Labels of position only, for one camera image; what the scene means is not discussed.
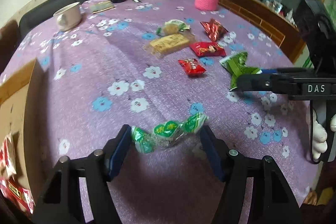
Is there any white mug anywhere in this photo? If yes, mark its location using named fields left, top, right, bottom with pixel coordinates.
left=53, top=2, right=82, bottom=31

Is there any wooden sideboard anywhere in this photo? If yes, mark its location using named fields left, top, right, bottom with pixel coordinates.
left=180, top=0, right=329, bottom=64

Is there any pale green snack packet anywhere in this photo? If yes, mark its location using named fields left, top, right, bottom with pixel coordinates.
left=156, top=19, right=190, bottom=36

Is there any red striped snack packet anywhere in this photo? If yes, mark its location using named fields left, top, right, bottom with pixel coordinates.
left=200, top=18, right=228, bottom=42

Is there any red rectangular snack packet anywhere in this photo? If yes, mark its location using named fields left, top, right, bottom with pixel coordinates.
left=189, top=42, right=226, bottom=57

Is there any green white candy packet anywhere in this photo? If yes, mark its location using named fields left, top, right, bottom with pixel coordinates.
left=131, top=113, right=209, bottom=154

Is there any yellow biscuit packet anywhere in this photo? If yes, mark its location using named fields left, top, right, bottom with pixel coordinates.
left=143, top=34, right=190, bottom=58

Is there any purple floral tablecloth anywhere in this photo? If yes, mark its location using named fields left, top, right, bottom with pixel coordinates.
left=1, top=0, right=317, bottom=223

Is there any cardboard box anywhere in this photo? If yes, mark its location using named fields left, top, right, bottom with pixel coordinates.
left=1, top=59, right=44, bottom=200

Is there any white gloved right hand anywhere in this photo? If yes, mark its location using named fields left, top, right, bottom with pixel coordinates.
left=306, top=106, right=328, bottom=162

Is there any small red snack packet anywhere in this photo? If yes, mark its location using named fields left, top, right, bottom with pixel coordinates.
left=178, top=59, right=206, bottom=77

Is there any small card booklet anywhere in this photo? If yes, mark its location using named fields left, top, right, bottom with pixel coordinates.
left=89, top=0, right=114, bottom=14

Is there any green foil snack packet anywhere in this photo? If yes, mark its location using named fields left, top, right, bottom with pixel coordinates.
left=219, top=51, right=262, bottom=91

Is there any red white snack packet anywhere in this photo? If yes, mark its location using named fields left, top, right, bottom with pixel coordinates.
left=1, top=132, right=17, bottom=178

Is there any brown armchair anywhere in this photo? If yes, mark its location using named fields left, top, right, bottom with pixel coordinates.
left=0, top=19, right=20, bottom=64

